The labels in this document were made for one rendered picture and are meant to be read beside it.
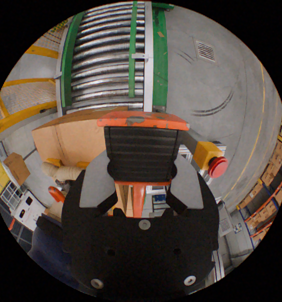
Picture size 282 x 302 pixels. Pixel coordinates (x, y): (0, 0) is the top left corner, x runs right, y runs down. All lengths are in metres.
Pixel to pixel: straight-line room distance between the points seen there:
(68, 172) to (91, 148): 0.10
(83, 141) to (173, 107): 1.11
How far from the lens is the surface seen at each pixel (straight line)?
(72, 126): 0.31
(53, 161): 0.44
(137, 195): 0.17
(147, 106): 0.59
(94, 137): 0.28
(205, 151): 0.30
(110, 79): 0.68
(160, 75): 1.25
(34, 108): 0.79
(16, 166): 2.05
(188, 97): 1.33
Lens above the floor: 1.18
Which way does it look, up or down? 59 degrees down
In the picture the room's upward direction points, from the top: 179 degrees counter-clockwise
